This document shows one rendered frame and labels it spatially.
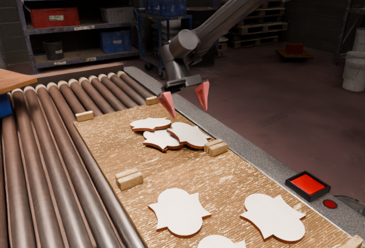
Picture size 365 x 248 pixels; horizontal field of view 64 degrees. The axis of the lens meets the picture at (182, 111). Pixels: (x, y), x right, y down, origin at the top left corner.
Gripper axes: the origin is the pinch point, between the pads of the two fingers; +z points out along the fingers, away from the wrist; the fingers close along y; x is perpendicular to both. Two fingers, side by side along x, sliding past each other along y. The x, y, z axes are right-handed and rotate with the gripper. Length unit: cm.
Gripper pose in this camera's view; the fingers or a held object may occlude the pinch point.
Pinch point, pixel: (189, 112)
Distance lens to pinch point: 81.6
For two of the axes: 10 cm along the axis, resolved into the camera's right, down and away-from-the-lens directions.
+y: 8.9, -2.5, 3.7
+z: 3.1, 9.5, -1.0
